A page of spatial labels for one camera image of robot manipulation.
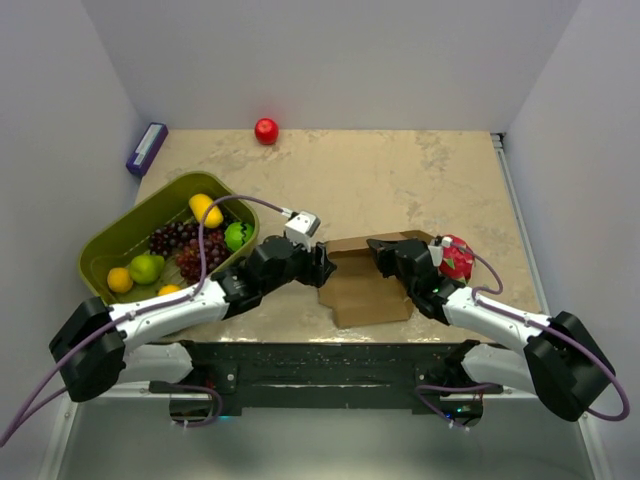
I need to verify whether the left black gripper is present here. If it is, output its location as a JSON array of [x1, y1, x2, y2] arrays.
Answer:
[[261, 237, 336, 296]]

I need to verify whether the brown cardboard box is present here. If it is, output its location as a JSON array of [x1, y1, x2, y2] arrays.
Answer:
[[318, 230, 433, 329]]

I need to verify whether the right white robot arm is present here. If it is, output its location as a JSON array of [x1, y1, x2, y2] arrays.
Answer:
[[367, 236, 620, 421]]

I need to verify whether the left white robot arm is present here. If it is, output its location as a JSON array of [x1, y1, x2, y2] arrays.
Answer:
[[49, 236, 337, 403]]

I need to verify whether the purple rectangular box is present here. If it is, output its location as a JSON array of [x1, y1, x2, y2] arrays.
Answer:
[[126, 122, 169, 178]]

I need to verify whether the red dragon fruit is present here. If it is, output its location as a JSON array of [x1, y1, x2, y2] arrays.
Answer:
[[439, 235, 475, 284]]

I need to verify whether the green striped toy fruit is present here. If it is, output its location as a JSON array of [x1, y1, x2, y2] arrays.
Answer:
[[224, 221, 254, 252]]

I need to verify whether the red grape bunch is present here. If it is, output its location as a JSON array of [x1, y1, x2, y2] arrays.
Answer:
[[175, 229, 231, 285]]

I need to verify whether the yellow mango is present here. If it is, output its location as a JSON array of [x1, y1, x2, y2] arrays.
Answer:
[[188, 193, 224, 229]]

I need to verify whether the red apple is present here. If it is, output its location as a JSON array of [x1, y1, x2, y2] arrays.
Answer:
[[254, 117, 279, 145]]

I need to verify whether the orange fruit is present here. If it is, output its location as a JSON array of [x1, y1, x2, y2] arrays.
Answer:
[[107, 267, 134, 294], [157, 284, 181, 296]]

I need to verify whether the purple grape bunch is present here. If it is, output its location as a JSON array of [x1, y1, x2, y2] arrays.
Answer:
[[148, 221, 199, 259]]

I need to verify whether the green pear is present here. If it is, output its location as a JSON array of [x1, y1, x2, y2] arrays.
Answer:
[[128, 254, 165, 285]]

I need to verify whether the olive green plastic bin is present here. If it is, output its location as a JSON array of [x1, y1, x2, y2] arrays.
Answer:
[[78, 172, 232, 304]]

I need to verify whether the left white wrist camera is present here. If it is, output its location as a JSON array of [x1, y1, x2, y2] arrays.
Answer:
[[284, 211, 321, 251]]

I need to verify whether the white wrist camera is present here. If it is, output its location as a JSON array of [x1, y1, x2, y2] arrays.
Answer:
[[284, 211, 321, 251], [428, 236, 453, 268]]

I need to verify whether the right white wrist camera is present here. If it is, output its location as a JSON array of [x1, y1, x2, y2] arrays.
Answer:
[[428, 236, 453, 268]]

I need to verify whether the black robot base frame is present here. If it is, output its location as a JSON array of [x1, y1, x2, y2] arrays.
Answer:
[[120, 340, 502, 427]]

